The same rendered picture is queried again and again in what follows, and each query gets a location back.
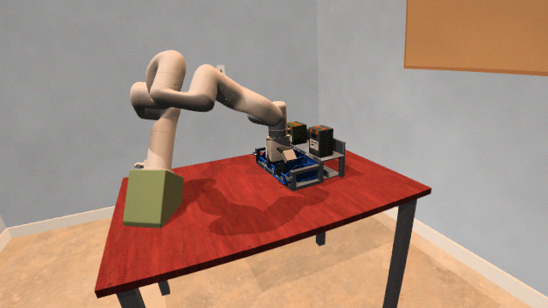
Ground blue bin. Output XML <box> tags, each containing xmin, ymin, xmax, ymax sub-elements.
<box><xmin>260</xmin><ymin>152</ymin><xmax>270</xmax><ymax>168</ymax></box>
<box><xmin>271</xmin><ymin>151</ymin><xmax>307</xmax><ymax>172</ymax></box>
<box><xmin>275</xmin><ymin>157</ymin><xmax>318</xmax><ymax>184</ymax></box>

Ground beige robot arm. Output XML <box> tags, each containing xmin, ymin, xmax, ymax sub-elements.
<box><xmin>130</xmin><ymin>50</ymin><xmax>290</xmax><ymax>173</ymax></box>

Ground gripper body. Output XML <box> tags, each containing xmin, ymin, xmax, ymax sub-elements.
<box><xmin>265</xmin><ymin>135</ymin><xmax>291</xmax><ymax>162</ymax></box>

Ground white shelf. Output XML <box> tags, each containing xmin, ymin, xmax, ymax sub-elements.
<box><xmin>252</xmin><ymin>128</ymin><xmax>345</xmax><ymax>192</ymax></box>

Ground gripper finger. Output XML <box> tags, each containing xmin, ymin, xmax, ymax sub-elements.
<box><xmin>279</xmin><ymin>160</ymin><xmax>286</xmax><ymax>174</ymax></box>
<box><xmin>266</xmin><ymin>157</ymin><xmax>281</xmax><ymax>177</ymax></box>

